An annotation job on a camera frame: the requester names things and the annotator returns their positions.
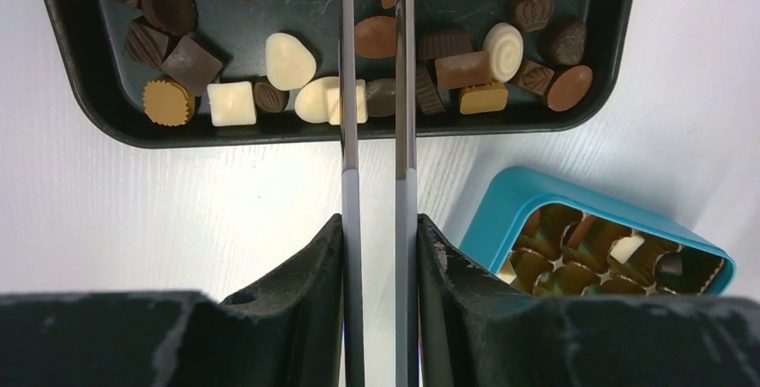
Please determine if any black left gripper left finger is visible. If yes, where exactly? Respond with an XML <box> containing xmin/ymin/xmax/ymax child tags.
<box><xmin>1</xmin><ymin>215</ymin><xmax>343</xmax><ymax>386</ymax></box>

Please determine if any brown rectangular chocolate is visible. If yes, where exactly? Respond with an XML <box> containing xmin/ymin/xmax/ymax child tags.
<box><xmin>435</xmin><ymin>51</ymin><xmax>492</xmax><ymax>90</ymax></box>

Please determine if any white ridged chocolate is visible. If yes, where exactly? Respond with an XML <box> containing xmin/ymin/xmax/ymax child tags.
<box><xmin>294</xmin><ymin>76</ymin><xmax>341</xmax><ymax>125</ymax></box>

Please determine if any caramel rectangular chocolate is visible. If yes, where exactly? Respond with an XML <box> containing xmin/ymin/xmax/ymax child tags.
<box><xmin>459</xmin><ymin>81</ymin><xmax>509</xmax><ymax>115</ymax></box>

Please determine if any white teardrop chocolate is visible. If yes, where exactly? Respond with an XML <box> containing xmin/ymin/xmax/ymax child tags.
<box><xmin>265</xmin><ymin>32</ymin><xmax>316</xmax><ymax>91</ymax></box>

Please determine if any white spiral round chocolate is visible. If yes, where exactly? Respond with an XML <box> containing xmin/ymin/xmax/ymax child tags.
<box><xmin>482</xmin><ymin>22</ymin><xmax>524</xmax><ymax>82</ymax></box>

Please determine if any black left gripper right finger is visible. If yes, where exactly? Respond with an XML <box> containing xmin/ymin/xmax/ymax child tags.
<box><xmin>417</xmin><ymin>214</ymin><xmax>759</xmax><ymax>386</ymax></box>

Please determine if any round milk chocolate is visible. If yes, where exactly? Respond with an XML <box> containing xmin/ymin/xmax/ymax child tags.
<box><xmin>544</xmin><ymin>64</ymin><xmax>593</xmax><ymax>112</ymax></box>

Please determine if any steel tongs white handle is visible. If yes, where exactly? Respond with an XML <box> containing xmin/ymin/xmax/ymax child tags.
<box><xmin>338</xmin><ymin>0</ymin><xmax>419</xmax><ymax>387</ymax></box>

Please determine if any black chocolate tray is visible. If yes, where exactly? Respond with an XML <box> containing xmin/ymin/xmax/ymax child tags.
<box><xmin>44</xmin><ymin>0</ymin><xmax>633</xmax><ymax>149</ymax></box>

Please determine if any dark square chocolate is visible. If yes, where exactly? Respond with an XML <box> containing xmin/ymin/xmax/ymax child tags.
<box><xmin>160</xmin><ymin>36</ymin><xmax>223</xmax><ymax>97</ymax></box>

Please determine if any white square chocolate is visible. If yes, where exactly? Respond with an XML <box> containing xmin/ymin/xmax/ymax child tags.
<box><xmin>207</xmin><ymin>82</ymin><xmax>257</xmax><ymax>127</ymax></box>

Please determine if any teal chocolate box with dividers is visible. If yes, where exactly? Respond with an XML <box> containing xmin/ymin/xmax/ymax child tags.
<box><xmin>460</xmin><ymin>167</ymin><xmax>736</xmax><ymax>297</ymax></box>

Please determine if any caramel fluted round chocolate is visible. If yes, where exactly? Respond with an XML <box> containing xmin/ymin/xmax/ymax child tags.
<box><xmin>142</xmin><ymin>77</ymin><xmax>195</xmax><ymax>127</ymax></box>

